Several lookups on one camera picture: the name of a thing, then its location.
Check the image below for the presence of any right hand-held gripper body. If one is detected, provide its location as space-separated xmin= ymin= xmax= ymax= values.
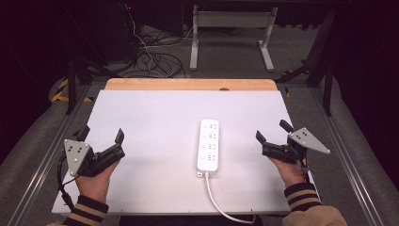
xmin=283 ymin=127 xmax=331 ymax=165

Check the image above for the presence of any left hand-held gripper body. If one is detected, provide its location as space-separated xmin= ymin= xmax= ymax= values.
xmin=63 ymin=137 xmax=109 ymax=178

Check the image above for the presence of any person's right hand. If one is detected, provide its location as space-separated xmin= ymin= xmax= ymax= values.
xmin=267 ymin=155 xmax=311 ymax=189

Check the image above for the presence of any person's left hand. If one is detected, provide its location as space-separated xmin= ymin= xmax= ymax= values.
xmin=74 ymin=159 xmax=121 ymax=204

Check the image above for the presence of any yellow black hazard tape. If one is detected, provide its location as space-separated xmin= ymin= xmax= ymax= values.
xmin=51 ymin=78 xmax=95 ymax=104

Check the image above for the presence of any black metal stand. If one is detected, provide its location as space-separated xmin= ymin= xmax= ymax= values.
xmin=60 ymin=3 xmax=124 ymax=116
xmin=276 ymin=8 xmax=338 ymax=118

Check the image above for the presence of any white power strip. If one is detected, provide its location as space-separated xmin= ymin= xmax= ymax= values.
xmin=196 ymin=119 xmax=221 ymax=179

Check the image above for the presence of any dark computer tower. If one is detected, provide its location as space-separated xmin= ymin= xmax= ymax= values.
xmin=102 ymin=2 xmax=140 ymax=62

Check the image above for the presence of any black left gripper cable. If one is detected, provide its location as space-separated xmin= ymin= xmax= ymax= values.
xmin=56 ymin=153 xmax=79 ymax=212

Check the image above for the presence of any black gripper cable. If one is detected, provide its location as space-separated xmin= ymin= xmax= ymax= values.
xmin=56 ymin=153 xmax=79 ymax=212
xmin=299 ymin=156 xmax=323 ymax=202

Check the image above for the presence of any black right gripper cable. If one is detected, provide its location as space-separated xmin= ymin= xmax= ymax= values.
xmin=299 ymin=156 xmax=323 ymax=202

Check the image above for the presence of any aluminium floor rail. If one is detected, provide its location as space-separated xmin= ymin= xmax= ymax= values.
xmin=5 ymin=84 xmax=92 ymax=226
xmin=309 ymin=86 xmax=387 ymax=226

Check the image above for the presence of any white power strip cable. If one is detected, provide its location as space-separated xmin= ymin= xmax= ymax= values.
xmin=204 ymin=171 xmax=257 ymax=225

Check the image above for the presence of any tangle of floor cables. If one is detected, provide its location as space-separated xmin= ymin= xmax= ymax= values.
xmin=120 ymin=3 xmax=194 ymax=79

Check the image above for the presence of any white metal desk frame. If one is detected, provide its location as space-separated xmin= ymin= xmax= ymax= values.
xmin=189 ymin=4 xmax=279 ymax=73

